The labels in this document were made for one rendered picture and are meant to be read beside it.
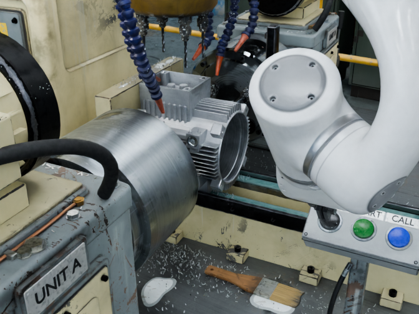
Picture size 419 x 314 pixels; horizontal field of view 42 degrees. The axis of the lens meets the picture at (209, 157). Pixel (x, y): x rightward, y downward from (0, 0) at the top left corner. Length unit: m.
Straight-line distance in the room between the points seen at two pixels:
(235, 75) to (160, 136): 0.46
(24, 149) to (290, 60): 0.28
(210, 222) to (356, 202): 0.71
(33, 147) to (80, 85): 0.62
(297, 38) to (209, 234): 0.60
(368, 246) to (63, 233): 0.43
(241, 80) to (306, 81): 0.84
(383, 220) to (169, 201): 0.33
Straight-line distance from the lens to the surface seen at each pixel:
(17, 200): 0.67
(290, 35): 1.50
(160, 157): 0.88
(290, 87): 0.49
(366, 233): 0.82
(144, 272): 1.15
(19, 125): 0.64
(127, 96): 1.12
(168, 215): 0.88
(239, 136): 1.22
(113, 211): 0.71
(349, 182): 0.49
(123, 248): 0.76
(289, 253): 1.14
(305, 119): 0.48
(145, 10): 1.05
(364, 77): 4.36
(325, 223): 0.83
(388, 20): 0.46
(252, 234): 1.15
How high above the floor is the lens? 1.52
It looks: 27 degrees down
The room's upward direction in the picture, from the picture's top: straight up
